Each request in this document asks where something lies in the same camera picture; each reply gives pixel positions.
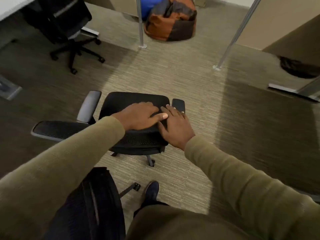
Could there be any person's right forearm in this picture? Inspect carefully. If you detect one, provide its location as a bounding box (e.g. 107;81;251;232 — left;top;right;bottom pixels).
184;135;320;240

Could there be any person's dark trouser leg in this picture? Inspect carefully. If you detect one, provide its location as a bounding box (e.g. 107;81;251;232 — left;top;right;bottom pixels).
133;201;168;218

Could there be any black backpack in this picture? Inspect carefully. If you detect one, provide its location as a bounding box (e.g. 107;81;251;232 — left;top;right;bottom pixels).
44;167;126;240

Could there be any white desk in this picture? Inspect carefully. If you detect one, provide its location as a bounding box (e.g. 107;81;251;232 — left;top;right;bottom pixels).
0;0;36;22

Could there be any person's olive sweater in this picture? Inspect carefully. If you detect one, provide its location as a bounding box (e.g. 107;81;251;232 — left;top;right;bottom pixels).
125;204;253;240

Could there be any black mesh office chair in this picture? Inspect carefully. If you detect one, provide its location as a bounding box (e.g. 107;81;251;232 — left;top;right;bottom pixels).
31;90;186;168

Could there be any person's left hand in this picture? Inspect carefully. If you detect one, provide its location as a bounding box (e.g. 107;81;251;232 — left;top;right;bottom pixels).
111;102;169;132

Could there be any black chair leg with caster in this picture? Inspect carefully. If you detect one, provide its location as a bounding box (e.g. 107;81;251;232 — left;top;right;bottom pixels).
118;182;141;198

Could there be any person's dark shoe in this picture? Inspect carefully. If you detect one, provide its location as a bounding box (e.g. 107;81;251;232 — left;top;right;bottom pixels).
143;181;160;206

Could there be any person's left forearm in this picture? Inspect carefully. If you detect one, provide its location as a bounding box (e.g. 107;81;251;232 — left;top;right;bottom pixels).
0;116;126;240

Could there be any grey metal pole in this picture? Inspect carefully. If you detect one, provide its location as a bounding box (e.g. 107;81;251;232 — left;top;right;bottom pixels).
213;0;263;72
136;0;148;49

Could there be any grey desk foot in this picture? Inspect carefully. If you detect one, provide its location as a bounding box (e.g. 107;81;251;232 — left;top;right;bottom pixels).
0;74;23;101
268;76;320;102

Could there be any person's right hand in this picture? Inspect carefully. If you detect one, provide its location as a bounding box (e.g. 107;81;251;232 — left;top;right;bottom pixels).
158;104;196;151

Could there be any blue bean bag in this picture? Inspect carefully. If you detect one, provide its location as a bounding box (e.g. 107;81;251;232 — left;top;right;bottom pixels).
140;0;168;22

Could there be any orange and black bean bag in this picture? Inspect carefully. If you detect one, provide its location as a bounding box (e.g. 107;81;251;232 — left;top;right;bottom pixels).
144;0;198;42

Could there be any beige partition panel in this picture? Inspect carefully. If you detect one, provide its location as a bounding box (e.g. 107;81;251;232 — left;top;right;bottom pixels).
236;0;320;67

